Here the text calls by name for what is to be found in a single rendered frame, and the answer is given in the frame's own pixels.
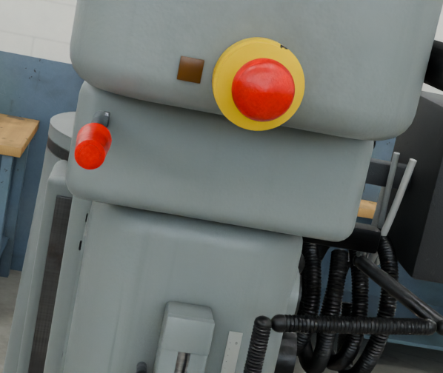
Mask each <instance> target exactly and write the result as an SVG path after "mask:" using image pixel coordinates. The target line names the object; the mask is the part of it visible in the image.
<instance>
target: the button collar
mask: <svg viewBox="0 0 443 373"><path fill-rule="evenodd" d="M257 58H270V59H273V60H275V61H278V62H279V63H281V64H283V65H284V66H285V67H286V68H287V69H288V70H289V72H290V74H291V75H292V77H293V80H294V84H295V95H294V99H293V103H292V104H291V105H290V108H289V109H288V110H287V112H286V113H285V114H283V115H282V116H280V117H279V118H277V119H275V120H272V121H264V122H260V121H254V120H251V119H249V118H247V117H245V116H244V115H242V114H241V113H240V112H239V110H238V109H237V107H236V105H235V104H234V101H233V97H232V93H231V87H232V83H233V79H234V76H235V74H236V73H237V71H238V70H239V69H240V68H241V67H242V66H243V65H244V64H246V63H247V62H249V61H252V60H253V59H257ZM212 88H213V94H214V98H215V100H216V103H217V104H218V106H219V109H220V110H221V111H222V113H223V114H224V116H225V117H226V118H228V119H229V120H230V121H231V122H233V123H234V124H235V125H237V126H239V127H242V128H244V129H247V130H255V131H262V130H270V129H272V128H275V127H278V126H279V125H281V124H283V123H284V122H286V121H287V120H288V119H289V118H290V117H291V116H292V115H293V114H294V113H295V112H296V111H297V109H298V108H299V105H300V103H301V102H302V98H303V95H304V73H303V70H302V67H301V65H300V63H299V61H298V59H297V58H296V57H295V56H294V55H293V54H292V53H291V52H290V51H289V50H288V49H287V48H286V47H285V46H283V45H282V44H280V43H278V42H277V41H274V40H271V39H268V38H261V37H254V38H246V39H243V40H241V41H238V42H236V43H235V44H233V45H231V46H230V47H228V48H227V49H226V50H225V51H224V52H223V53H222V55H221V56H220V58H219V60H218V61H217V62H216V65H215V68H214V71H213V77H212Z"/></svg>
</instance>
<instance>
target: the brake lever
mask: <svg viewBox="0 0 443 373"><path fill-rule="evenodd" d="M109 119H110V112H105V111H97V112H95V113H94V115H93V118H92V121H91V123H89V124H86V125H84V126H83V127H82V128H81V129H80V130H79V132H78V135H77V139H76V148H75V160H76V162H77V164H78V165H79V166H80V167H82V168H84V169H96V168H98V167H100V166H101V165H102V164H103V162H104V160H105V158H106V155H107V153H108V151H109V149H110V146H111V143H112V138H111V134H110V132H109V130H108V129H107V127H108V124H109Z"/></svg>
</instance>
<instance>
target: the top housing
mask: <svg viewBox="0 0 443 373"><path fill-rule="evenodd" d="M442 5H443V0H77V2H76V11H75V16H74V21H73V30H72V35H71V40H70V60H71V63H72V65H73V69H74V70H75V71H76V72H77V74H78V75H79V77H81V78H82V79H84V80H85V81H86V82H87V83H88V84H90V85H92V86H94V87H97V88H99V89H101V90H104V91H108V92H110V93H115V94H117V95H123V96H126V97H129V98H135V99H138V100H143V101H149V102H154V103H158V104H166V105H170V106H174V107H182V108H186V109H191V110H198V111H202V112H210V113H214V114H219V115H224V114H223V113H222V111H221V110H220V109H219V106H218V104H217V103H216V100H215V98H214V94H213V88H212V77H213V71H214V68H215V65H216V62H217V61H218V60H219V58H220V56H221V55H222V53H223V52H224V51H225V50H226V49H227V48H228V47H230V46H231V45H233V44H235V43H236V42H238V41H241V40H243V39H246V38H254V37H261V38H268V39H271V40H274V41H277V42H278V43H280V44H282V45H283V46H285V47H286V48H287V49H288V50H289V51H290V52H291V53H292V54H293V55H294V56H295V57H296V58H297V59H298V61H299V63H300V65H301V67H302V70H303V73H304V95H303V98H302V102H301V103H300V105H299V108H298V109H297V111H296V112H295V113H294V114H293V115H292V116H291V117H290V118H289V119H288V120H287V121H286V122H284V123H283V124H281V125H279V126H283V127H290V128H295V129H299V130H307V131H311V132H318V133H323V134H327V135H334V136H339V137H344V138H353V139H359V140H366V141H384V140H387V139H391V138H395V137H397V136H398V135H401V134H402V133H403V132H405V131H406V130H407V128H408V127H409V126H410V125H411V124H412V122H413V119H414V117H415V115H416V110H417V106H418V103H419V98H420V95H421V91H422V86H423V83H424V77H425V74H426V71H427V66H428V62H429V59H430V53H431V50H432V46H433V41H434V38H435V34H436V29H437V26H438V23H439V17H440V14H441V11H442ZM181 56H187V57H191V58H197V59H202V60H204V66H203V71H202V75H201V82H200V84H197V83H193V82H189V81H182V80H178V79H177V74H178V70H179V62H180V58H181Z"/></svg>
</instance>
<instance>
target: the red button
mask: <svg viewBox="0 0 443 373"><path fill-rule="evenodd" d="M231 93H232V97H233V101H234V104H235V105H236V107H237V109H238V110H239V112H240V113H241V114H242V115H244V116H245V117H247V118H249V119H251V120H254V121H260V122H264V121H272V120H275V119H277V118H279V117H280V116H282V115H283V114H285V113H286V112H287V110H288V109H289V108H290V105H291V104H292V103H293V99H294V95H295V84H294V80H293V77H292V75H291V74H290V72H289V70H288V69H287V68H286V67H285V66H284V65H283V64H281V63H279V62H278V61H275V60H273V59H270V58H257V59H253V60H252V61H249V62H247V63H246V64H244V65H243V66H242V67H241V68H240V69H239V70H238V71H237V73H236V74H235V76H234V79H233V83H232V87H231Z"/></svg>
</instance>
